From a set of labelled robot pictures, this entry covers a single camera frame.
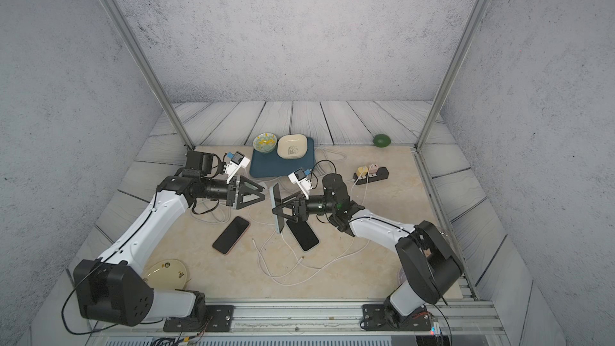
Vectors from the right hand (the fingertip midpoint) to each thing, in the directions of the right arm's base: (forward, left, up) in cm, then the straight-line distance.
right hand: (278, 211), depth 72 cm
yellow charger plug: (+29, -30, -16) cm, 45 cm away
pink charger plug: (+29, -34, -15) cm, 48 cm away
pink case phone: (+2, +21, -22) cm, 31 cm away
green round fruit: (+51, -42, -20) cm, 69 cm away
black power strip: (+32, -40, -22) cm, 55 cm away
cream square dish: (+46, +1, -18) cm, 49 cm away
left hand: (+3, +4, +4) cm, 7 cm away
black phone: (+4, -6, -23) cm, 24 cm away
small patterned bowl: (+49, +15, -18) cm, 54 cm away
